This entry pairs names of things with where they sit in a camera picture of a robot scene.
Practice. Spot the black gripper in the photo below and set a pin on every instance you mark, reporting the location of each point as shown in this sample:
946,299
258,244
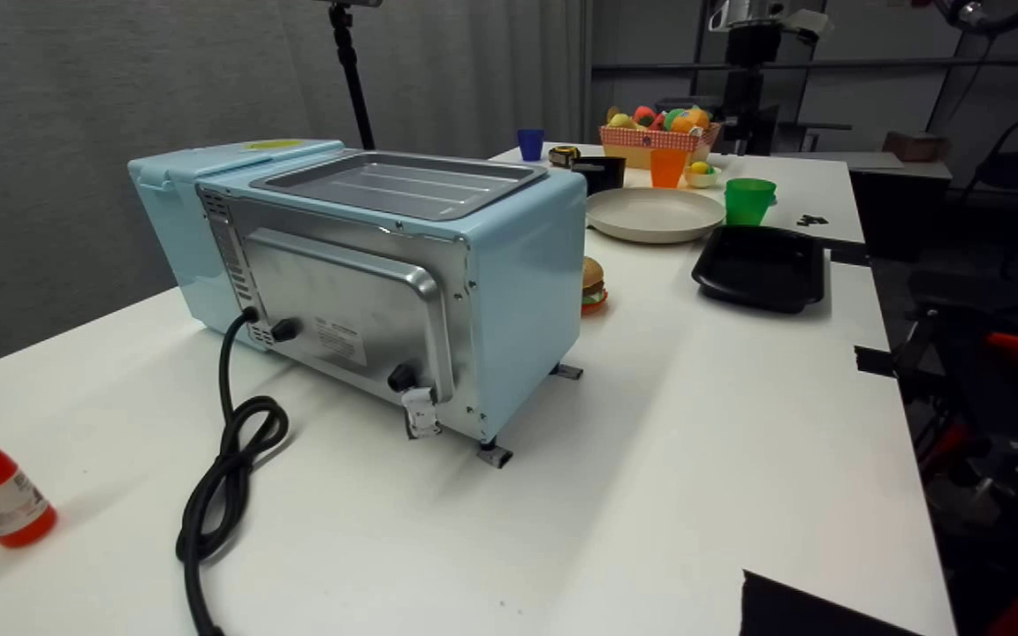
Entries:
753,52

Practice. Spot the orange plastic cup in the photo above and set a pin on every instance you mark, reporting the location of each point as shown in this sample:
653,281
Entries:
671,167

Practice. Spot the green plastic cup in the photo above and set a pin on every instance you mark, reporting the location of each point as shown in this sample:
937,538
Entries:
752,203

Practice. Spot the beige round plate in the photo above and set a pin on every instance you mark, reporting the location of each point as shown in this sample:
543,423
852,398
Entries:
657,217

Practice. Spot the blue plastic cup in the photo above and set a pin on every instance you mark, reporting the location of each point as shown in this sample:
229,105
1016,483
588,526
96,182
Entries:
533,144

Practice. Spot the green yellow toy fruit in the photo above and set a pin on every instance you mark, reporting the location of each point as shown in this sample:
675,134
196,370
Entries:
704,175

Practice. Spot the small black tape pieces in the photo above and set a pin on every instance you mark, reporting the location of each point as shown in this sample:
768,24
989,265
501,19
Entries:
811,222

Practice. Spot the small brown box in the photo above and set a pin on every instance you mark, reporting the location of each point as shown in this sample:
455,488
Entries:
918,146

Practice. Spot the black ribbed tray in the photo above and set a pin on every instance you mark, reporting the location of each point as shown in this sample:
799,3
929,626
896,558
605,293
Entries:
760,271

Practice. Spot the L-shaped black tape strip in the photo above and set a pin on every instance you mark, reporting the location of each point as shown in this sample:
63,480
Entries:
851,251

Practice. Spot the toy burger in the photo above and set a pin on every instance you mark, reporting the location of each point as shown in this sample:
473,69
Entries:
594,288

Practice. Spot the short black tape strip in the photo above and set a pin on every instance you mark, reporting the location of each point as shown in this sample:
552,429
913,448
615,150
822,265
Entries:
876,358

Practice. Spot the black tripod stand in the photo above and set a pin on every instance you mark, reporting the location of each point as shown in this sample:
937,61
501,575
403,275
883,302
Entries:
351,73

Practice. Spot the light blue toaster oven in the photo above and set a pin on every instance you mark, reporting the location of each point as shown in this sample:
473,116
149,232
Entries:
355,271

